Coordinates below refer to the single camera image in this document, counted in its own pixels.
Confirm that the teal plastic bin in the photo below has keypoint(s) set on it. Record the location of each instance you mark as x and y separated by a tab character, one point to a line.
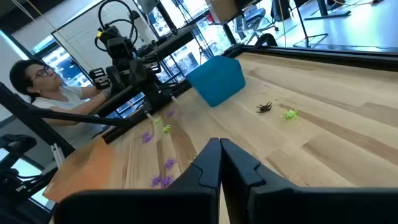
217	81

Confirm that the silver frame bracket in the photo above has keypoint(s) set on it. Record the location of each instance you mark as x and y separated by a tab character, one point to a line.
57	155

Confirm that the black bag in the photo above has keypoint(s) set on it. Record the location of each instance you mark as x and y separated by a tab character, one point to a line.
280	11

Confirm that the orange plastic bin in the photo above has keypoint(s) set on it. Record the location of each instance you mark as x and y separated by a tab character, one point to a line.
81	171

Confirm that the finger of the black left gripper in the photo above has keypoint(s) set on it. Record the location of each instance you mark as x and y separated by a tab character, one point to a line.
114	79
137	73

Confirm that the green plastic spider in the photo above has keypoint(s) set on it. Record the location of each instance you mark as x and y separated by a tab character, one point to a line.
157	120
167	128
289	114

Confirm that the large glass window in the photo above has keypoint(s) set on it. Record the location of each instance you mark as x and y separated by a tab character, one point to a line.
66	67

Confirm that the black plastic spider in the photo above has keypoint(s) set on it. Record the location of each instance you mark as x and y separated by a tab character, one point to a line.
264	107

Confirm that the person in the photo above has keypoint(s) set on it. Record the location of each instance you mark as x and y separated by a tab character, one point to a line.
56	99

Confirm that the thick black support beam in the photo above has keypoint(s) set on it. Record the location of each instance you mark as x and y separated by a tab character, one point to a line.
37	121

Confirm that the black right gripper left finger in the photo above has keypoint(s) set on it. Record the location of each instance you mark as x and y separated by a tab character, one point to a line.
140	208

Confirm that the black desk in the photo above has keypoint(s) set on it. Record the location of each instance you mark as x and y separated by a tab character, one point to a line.
174	40

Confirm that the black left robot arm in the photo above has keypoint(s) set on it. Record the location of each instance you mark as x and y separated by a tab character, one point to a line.
157	95

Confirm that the brown cardboard box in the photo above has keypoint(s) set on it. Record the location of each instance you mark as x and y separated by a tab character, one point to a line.
224	9

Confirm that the black flat-base stand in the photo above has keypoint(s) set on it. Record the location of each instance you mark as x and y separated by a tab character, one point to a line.
326	14

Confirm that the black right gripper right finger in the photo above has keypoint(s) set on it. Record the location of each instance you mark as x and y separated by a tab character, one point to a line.
311	208

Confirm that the black floor equipment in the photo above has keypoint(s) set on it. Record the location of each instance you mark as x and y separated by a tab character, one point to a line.
15	143

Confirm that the grey office chair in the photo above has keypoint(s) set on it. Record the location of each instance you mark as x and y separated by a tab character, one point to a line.
253	18

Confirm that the thin black rod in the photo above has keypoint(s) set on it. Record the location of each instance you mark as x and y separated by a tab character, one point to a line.
93	119

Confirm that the black tripod stand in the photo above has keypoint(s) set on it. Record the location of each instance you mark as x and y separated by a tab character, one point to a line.
301	21

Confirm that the black table clamp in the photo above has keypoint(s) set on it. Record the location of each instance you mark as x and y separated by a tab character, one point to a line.
267	40

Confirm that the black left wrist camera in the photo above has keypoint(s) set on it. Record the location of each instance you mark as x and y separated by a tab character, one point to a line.
116	47

